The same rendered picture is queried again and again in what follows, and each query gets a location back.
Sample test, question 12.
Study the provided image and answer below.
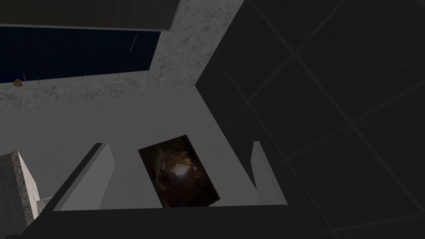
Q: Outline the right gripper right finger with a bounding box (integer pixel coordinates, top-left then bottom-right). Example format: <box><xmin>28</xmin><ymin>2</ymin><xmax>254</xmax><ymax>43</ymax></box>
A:
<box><xmin>250</xmin><ymin>141</ymin><xmax>288</xmax><ymax>206</ymax></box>

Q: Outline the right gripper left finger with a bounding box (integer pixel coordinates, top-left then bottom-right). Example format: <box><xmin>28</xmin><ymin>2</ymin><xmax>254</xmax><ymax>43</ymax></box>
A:
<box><xmin>49</xmin><ymin>142</ymin><xmax>116</xmax><ymax>212</ymax></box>

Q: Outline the dark brown wall picture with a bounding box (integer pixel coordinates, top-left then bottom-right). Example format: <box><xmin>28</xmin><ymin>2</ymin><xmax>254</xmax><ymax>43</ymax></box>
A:
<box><xmin>137</xmin><ymin>134</ymin><xmax>221</xmax><ymax>209</ymax></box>

